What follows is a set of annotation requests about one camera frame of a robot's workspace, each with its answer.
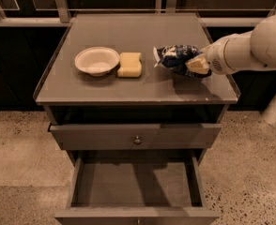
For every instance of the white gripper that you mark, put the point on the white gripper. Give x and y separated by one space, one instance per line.
215 57

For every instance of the blue chip bag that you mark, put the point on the blue chip bag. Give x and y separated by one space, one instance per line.
174 58

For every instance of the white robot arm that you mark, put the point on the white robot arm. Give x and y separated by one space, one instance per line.
254 50

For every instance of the grey drawer cabinet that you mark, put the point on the grey drawer cabinet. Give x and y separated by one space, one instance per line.
158 96

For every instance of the round metal drawer knob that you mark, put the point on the round metal drawer knob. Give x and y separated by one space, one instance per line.
137 140

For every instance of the grey top drawer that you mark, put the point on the grey top drawer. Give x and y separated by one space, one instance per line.
121 136

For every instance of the grey open middle drawer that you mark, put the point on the grey open middle drawer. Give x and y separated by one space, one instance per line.
136 188

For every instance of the yellow sponge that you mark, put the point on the yellow sponge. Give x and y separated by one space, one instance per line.
130 65

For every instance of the white paper bowl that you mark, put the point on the white paper bowl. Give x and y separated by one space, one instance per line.
97 61

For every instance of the metal railing frame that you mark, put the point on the metal railing frame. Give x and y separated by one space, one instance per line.
212 13

